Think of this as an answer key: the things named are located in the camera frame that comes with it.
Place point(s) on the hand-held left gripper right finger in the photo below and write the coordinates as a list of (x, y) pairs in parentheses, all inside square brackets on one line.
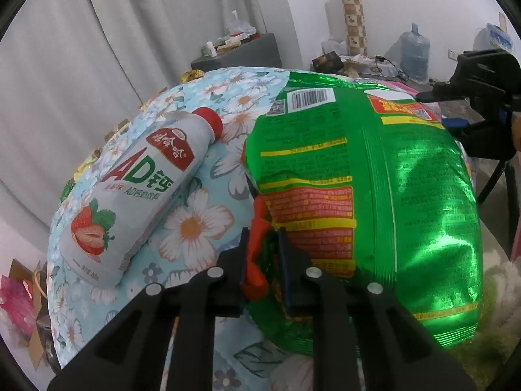
[(291, 285)]

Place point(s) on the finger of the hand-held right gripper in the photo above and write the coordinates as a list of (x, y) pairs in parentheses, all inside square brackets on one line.
[(443, 91), (458, 124)]

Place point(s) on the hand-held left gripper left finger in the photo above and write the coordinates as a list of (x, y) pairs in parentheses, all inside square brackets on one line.
[(234, 277)]

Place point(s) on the green foil snack bag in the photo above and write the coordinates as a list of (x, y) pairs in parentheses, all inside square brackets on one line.
[(366, 211)]

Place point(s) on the blue and white plastic bag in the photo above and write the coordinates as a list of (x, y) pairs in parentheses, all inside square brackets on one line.
[(494, 38)]

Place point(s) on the pink printed packet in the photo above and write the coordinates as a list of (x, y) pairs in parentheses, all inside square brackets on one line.
[(401, 85)]

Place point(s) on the blue water jug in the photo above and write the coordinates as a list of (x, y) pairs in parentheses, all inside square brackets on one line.
[(415, 57)]

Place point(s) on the floral light blue tablecloth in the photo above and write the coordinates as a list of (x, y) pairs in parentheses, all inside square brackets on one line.
[(195, 228)]

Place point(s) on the black metal stand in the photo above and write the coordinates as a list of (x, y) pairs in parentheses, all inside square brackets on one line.
[(490, 179)]

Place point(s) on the brown checked patterned roll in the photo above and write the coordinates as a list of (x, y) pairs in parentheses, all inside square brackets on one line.
[(352, 16)]

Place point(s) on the dark brown box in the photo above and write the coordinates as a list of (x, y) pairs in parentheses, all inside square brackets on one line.
[(327, 60)]

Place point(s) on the white strawberry milk drink bottle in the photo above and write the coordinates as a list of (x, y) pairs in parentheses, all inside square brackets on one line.
[(134, 195)]

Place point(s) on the white fluffy rug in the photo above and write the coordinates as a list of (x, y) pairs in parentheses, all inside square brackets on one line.
[(500, 285)]

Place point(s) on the dark grey cabinet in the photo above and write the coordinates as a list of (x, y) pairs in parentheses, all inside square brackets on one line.
[(252, 53)]

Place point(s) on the brown cardboard box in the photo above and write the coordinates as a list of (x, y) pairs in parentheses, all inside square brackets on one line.
[(34, 342)]

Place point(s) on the clear plastic bag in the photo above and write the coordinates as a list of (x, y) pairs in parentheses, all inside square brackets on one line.
[(240, 28)]

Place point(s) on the pink crumpled paper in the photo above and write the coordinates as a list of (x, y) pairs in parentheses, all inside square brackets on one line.
[(16, 305)]

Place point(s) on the small white bottle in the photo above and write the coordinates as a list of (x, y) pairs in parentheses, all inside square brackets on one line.
[(211, 49)]

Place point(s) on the white curtain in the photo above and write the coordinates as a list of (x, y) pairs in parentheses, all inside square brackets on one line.
[(122, 28)]

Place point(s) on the white wall socket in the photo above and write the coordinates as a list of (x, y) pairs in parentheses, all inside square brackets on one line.
[(453, 53)]

